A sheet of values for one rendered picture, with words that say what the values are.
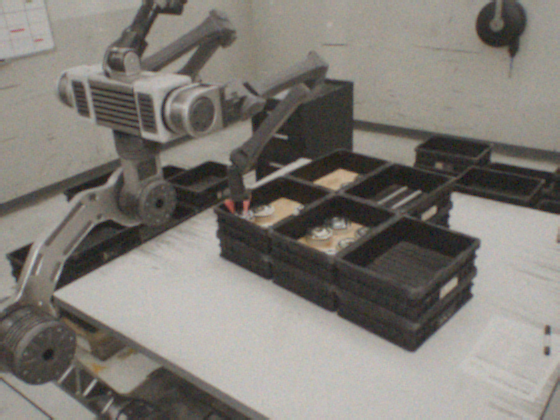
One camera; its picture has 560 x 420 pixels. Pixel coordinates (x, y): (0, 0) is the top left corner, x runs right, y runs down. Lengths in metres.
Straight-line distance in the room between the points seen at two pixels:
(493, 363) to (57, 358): 1.23
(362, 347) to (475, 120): 3.76
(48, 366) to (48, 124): 3.37
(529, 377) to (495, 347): 0.14
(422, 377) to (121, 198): 1.03
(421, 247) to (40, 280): 1.25
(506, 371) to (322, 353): 0.52
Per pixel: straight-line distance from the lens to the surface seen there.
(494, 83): 5.21
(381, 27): 5.53
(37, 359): 1.65
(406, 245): 2.08
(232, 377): 1.73
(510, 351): 1.88
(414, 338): 1.76
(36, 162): 4.87
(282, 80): 1.75
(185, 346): 1.86
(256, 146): 2.01
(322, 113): 3.75
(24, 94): 4.75
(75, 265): 2.76
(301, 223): 2.08
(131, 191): 1.75
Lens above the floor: 1.87
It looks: 27 degrees down
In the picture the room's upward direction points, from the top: 3 degrees counter-clockwise
